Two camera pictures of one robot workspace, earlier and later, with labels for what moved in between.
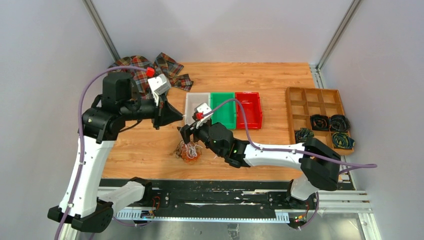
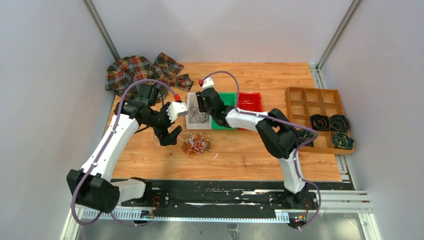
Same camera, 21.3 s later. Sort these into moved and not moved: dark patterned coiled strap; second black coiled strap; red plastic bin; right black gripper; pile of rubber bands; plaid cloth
Moved: pile of rubber bands; right black gripper
Not moved: plaid cloth; second black coiled strap; red plastic bin; dark patterned coiled strap
